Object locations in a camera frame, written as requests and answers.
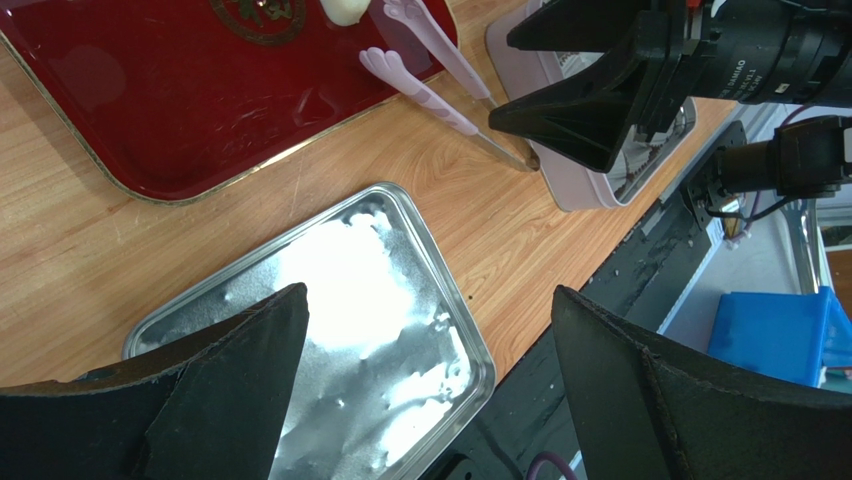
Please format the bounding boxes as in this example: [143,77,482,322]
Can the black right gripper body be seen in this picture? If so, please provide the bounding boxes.
[690,1,851,107]

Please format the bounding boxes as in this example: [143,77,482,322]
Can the white heart chocolate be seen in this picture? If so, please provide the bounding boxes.
[320,0,371,27]

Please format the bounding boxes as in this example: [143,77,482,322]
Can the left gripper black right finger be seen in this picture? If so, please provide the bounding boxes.
[551,286,851,479]

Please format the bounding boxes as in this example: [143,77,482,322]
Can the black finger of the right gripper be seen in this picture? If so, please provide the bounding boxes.
[507,0,659,53]
[489,13,686,173]

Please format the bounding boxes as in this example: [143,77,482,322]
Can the pink metal tin box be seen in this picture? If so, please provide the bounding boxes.
[485,1,697,212]

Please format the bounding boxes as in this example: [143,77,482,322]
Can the blue plastic object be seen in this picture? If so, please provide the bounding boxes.
[707,287,851,387]

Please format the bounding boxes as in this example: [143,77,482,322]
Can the pink handled metal tongs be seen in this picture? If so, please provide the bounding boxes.
[357,0,542,174]

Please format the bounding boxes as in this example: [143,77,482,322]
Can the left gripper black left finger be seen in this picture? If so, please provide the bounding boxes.
[1,283,309,479]

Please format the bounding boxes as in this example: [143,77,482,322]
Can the silver tin lid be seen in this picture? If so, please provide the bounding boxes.
[122,182,496,479]

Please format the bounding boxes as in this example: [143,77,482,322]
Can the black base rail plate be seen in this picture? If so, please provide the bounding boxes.
[423,121,745,479]

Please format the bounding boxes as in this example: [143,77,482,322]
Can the red lacquer tray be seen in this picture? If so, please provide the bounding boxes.
[1,1,442,205]

